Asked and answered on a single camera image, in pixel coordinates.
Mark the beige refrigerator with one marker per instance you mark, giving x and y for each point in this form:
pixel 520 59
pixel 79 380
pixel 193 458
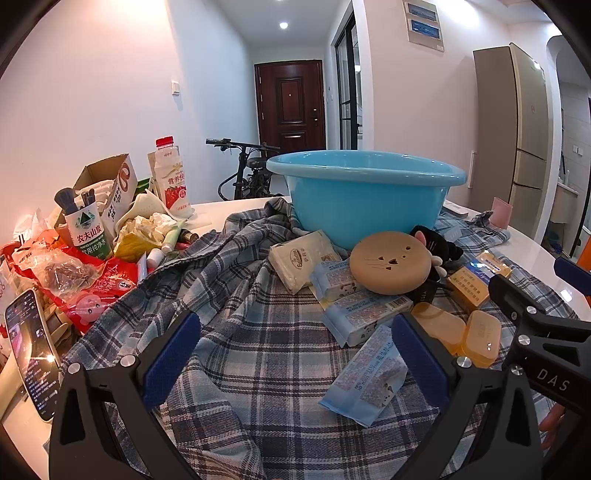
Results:
pixel 521 138

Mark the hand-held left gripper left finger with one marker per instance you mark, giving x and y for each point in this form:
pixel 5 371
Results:
pixel 171 360

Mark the makeup brushes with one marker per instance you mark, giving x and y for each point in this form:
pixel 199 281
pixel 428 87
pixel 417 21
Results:
pixel 67 198

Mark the crumpled white tissue paper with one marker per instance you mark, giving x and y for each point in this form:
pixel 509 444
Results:
pixel 147 226

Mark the cream snack packet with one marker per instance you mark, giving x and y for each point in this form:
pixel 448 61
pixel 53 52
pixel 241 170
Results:
pixel 295 263

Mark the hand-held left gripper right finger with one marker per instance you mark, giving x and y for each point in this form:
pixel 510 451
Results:
pixel 422 364

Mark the wall electrical panel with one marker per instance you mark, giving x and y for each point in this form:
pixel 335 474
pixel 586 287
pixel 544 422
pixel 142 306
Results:
pixel 424 25

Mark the pink cup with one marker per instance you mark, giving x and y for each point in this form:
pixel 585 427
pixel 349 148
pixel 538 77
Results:
pixel 502 213

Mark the yellow box blue label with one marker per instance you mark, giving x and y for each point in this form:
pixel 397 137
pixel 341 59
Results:
pixel 471 288

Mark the round brown cat cushion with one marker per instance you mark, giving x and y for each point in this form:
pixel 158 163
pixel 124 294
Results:
pixel 392 263

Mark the white wall fixture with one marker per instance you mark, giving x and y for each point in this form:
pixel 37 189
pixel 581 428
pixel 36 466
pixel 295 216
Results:
pixel 472 168

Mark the open brown cardboard box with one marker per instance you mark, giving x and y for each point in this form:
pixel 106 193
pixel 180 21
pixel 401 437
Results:
pixel 122 180

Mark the black plush toy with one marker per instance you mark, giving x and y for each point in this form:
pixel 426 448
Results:
pixel 434 244

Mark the person's right hand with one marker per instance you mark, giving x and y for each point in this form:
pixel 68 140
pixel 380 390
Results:
pixel 551 427

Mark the white remote control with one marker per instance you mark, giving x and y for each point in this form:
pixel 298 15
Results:
pixel 455 210

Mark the blue plastic basin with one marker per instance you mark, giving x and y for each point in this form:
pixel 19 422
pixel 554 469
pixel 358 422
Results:
pixel 364 203

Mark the clear bag brown snacks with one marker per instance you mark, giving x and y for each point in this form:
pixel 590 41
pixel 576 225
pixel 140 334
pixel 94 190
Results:
pixel 60 277

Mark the small yellow box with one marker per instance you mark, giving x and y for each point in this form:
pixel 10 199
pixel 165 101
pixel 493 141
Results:
pixel 495 264

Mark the black framed glass door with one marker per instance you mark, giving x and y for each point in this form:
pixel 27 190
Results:
pixel 348 92

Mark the orange plastic case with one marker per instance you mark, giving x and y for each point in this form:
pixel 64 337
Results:
pixel 438 327

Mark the red capped milk bottle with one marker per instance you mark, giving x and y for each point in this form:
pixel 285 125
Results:
pixel 173 184

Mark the green label cut bottle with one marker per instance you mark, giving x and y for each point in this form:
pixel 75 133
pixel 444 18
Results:
pixel 87 235

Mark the yellow plastic bag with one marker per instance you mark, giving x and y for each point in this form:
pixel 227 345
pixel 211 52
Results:
pixel 134 247

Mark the green tube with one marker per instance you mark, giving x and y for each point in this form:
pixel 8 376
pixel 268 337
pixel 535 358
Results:
pixel 174 235

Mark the blue plaid cloth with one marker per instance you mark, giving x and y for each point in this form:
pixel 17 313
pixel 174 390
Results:
pixel 258 332

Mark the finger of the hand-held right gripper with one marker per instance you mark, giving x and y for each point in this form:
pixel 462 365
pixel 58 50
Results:
pixel 572 273
pixel 517 295

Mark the blue tissue packet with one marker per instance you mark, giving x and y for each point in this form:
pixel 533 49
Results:
pixel 332 277
pixel 369 374
pixel 364 316

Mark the brown entrance door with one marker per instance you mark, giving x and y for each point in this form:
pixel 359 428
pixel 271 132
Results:
pixel 291 106

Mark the black electric bike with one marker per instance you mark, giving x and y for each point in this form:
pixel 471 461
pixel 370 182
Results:
pixel 256 177

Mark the smartphone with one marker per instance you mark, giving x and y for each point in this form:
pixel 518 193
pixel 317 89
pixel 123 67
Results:
pixel 30 350

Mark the red snack bag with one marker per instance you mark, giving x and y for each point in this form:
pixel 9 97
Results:
pixel 115 281

